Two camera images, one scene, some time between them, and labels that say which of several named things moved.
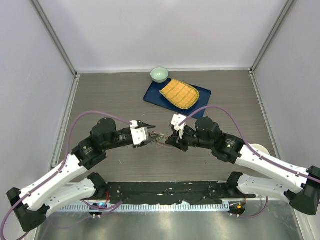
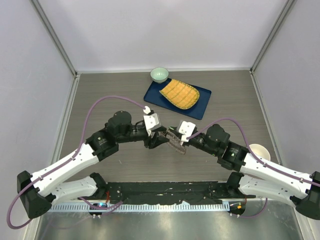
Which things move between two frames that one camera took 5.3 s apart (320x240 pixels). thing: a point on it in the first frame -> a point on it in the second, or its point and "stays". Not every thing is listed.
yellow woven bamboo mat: x=183 y=95 stays
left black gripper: x=142 y=124 -> x=156 y=140
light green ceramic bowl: x=159 y=74 stays
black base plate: x=166 y=192 stays
